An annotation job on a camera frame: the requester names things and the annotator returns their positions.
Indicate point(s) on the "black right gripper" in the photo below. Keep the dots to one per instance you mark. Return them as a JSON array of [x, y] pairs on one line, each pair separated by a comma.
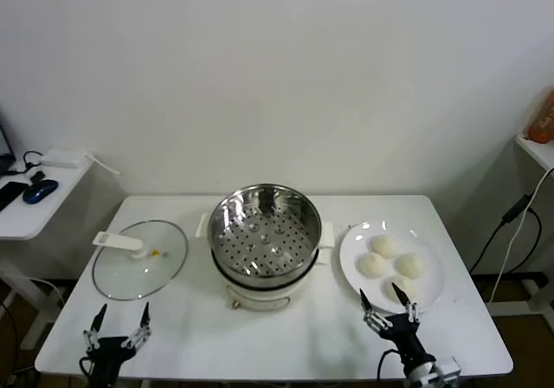
[[402, 329]]

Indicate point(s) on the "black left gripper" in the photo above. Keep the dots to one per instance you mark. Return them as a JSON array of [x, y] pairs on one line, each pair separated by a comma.
[[108, 349]]

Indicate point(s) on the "white steamed baozi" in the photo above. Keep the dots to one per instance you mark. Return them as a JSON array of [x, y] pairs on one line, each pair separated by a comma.
[[411, 266], [371, 265], [384, 246], [411, 289]]

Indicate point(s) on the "stainless steel steamer basket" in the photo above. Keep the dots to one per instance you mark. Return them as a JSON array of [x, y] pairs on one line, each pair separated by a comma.
[[268, 236]]

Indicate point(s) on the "white round plate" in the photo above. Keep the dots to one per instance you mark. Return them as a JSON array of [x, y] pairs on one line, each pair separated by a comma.
[[428, 284]]

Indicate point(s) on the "white electric pot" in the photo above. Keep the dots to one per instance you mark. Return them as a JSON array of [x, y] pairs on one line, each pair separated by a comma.
[[259, 297]]

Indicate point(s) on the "blue computer mouse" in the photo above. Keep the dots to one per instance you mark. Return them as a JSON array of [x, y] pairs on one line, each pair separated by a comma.
[[40, 190]]

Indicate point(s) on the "small black device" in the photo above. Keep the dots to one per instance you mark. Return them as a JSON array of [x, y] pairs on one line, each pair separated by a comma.
[[36, 175]]

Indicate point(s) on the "orange bottle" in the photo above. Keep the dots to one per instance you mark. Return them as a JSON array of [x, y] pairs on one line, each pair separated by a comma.
[[544, 119]]

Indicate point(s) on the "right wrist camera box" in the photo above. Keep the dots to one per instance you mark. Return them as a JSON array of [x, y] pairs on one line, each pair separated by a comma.
[[450, 368]]

